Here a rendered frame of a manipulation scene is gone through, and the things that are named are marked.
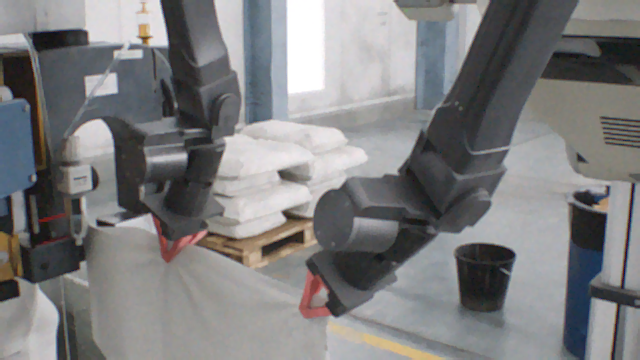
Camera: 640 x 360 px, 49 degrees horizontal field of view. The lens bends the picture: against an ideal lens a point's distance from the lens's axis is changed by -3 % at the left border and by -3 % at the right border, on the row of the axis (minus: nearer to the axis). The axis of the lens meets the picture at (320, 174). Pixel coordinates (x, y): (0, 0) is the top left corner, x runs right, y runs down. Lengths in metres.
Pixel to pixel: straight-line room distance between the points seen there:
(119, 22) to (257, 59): 1.59
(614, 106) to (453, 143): 0.48
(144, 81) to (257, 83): 5.97
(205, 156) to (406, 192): 0.32
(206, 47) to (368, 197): 0.31
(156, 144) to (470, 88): 0.41
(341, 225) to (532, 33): 0.23
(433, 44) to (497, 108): 9.02
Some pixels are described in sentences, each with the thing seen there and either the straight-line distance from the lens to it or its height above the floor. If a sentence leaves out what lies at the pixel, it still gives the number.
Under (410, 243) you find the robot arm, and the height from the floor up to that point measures 1.17.
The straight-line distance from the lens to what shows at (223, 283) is 0.93.
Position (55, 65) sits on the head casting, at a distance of 1.07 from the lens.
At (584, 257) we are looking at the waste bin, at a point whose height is 0.44.
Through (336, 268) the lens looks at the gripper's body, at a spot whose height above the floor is 1.13.
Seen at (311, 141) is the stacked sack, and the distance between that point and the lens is 4.36.
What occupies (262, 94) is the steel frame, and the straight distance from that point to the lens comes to 7.07.
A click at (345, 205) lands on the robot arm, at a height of 1.22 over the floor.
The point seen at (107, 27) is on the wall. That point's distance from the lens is 6.04.
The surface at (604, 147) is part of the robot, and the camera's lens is 1.15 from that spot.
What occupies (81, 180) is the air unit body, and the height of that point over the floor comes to 1.16.
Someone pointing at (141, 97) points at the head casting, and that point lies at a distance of 1.15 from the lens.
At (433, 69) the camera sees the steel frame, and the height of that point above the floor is 0.57.
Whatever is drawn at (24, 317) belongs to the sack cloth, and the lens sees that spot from 1.38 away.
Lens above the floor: 1.39
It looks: 13 degrees down
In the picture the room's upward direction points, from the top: straight up
